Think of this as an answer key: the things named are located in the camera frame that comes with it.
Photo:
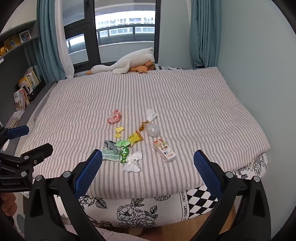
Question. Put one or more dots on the pink snack box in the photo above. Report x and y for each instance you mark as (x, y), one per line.
(164, 150)

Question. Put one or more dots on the stack of flat books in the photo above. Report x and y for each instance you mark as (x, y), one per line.
(15, 119)

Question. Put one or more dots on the clear plastic wrapper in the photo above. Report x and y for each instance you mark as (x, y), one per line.
(152, 130)

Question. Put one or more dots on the teal curtain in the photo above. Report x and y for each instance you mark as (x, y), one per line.
(201, 34)
(48, 46)

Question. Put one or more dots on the yellow picture card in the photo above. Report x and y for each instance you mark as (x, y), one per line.
(11, 42)

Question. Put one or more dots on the orange plush toy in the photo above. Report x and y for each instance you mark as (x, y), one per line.
(141, 68)

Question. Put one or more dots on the pink grey striped blanket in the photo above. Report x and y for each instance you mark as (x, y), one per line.
(185, 104)

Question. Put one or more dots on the green white strip wrapper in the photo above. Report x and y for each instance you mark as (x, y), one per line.
(123, 155)

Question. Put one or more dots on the grey desk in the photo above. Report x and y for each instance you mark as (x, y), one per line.
(39, 92)

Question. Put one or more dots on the grey wall shelf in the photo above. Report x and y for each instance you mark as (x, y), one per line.
(20, 45)

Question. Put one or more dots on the grey wrapper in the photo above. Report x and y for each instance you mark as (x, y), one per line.
(109, 144)

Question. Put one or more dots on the yellow snack packet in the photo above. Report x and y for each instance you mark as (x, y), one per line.
(135, 138)

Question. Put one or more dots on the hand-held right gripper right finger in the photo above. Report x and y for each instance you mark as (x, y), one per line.
(205, 172)

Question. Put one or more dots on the row of upright books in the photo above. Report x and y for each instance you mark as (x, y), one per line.
(26, 85)

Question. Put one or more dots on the small framed photo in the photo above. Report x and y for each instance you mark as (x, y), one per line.
(25, 36)

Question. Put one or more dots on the pale green packet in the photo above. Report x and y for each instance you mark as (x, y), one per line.
(109, 155)

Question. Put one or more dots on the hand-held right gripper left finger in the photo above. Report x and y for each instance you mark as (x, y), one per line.
(89, 172)

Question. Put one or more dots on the bright green wrapper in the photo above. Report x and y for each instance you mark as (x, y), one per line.
(122, 143)

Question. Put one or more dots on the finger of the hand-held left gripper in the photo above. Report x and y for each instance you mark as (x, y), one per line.
(37, 151)
(18, 131)

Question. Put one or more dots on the pink wrapper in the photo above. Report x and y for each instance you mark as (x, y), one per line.
(114, 117)

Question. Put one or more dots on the white sheer curtain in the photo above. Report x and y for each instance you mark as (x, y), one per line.
(64, 58)

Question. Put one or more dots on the white floral bed cover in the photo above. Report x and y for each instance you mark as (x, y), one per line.
(138, 208)

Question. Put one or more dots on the white goose plush toy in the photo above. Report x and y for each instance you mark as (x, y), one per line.
(129, 61)

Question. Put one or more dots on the person's left hand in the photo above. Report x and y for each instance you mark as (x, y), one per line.
(8, 205)

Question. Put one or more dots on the amber wrapper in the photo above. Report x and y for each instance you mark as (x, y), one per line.
(142, 127)

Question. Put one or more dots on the small yellow wrapper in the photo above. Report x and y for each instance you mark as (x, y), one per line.
(119, 131)

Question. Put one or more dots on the black framed window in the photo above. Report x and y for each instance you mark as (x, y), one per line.
(124, 30)

